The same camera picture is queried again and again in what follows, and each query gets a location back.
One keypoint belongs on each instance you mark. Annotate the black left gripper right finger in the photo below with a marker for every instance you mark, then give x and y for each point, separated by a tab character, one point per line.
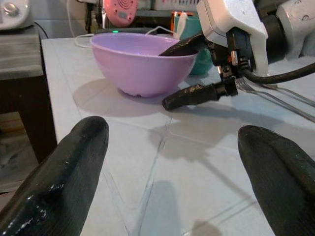
283	177

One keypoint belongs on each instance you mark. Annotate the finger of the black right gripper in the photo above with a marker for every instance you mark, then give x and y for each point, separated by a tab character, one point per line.
192	96
184	46

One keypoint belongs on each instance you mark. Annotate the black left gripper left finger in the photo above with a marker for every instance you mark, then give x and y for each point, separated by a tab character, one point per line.
64	172

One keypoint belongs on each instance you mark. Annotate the purple plastic bowl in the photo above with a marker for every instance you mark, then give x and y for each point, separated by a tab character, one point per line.
135	68

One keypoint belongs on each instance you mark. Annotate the teal plastic cup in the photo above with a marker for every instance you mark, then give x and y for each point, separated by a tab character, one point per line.
200	64

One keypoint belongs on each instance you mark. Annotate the white plastic utensil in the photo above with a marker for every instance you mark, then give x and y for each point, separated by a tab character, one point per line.
181	23

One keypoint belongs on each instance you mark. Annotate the silver metal fork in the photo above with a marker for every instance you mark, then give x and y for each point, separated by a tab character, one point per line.
270	97

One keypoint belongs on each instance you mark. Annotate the black device with green light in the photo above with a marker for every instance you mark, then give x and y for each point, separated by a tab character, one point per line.
115	31

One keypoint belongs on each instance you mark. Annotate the pink round appliance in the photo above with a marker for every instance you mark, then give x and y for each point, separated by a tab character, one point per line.
120	12

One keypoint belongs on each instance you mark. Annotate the grey wooden side table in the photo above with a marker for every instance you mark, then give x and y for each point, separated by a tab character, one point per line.
22	61

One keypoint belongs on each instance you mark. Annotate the white kitchen appliance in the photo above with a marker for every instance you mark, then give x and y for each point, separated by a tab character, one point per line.
14	12

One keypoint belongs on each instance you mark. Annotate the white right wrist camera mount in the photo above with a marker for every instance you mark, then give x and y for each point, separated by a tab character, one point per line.
233	14

